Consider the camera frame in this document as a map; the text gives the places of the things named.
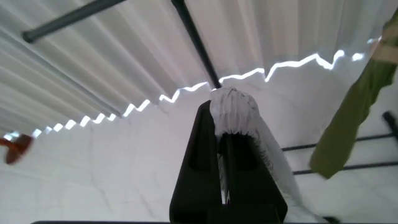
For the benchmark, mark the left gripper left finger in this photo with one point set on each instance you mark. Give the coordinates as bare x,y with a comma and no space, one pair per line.
196,174

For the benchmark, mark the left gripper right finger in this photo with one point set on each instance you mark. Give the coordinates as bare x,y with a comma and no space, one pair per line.
252,186

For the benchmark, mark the pale grey shorts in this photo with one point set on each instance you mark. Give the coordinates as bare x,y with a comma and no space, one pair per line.
233,109

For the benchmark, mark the black clothes rack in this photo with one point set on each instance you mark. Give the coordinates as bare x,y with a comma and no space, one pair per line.
196,40

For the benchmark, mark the pink clothes hanger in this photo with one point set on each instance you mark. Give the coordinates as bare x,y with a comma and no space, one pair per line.
387,54

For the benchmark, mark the green long-sleeved shirt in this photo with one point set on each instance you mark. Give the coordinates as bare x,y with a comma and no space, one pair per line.
348,124

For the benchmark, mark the red round object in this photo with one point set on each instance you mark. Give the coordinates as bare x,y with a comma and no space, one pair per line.
18,147

